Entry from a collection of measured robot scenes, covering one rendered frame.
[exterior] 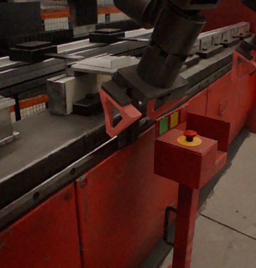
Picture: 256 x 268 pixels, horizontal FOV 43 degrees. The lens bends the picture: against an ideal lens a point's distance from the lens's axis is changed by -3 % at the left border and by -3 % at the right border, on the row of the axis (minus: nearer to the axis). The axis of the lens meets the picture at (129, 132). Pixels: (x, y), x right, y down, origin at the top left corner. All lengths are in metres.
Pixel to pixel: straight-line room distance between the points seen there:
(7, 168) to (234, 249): 1.36
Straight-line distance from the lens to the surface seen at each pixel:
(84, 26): 0.98
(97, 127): 0.84
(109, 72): 0.85
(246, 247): 1.84
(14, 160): 0.71
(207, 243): 1.82
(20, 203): 0.70
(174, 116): 1.06
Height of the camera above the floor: 1.19
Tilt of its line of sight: 23 degrees down
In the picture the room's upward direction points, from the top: straight up
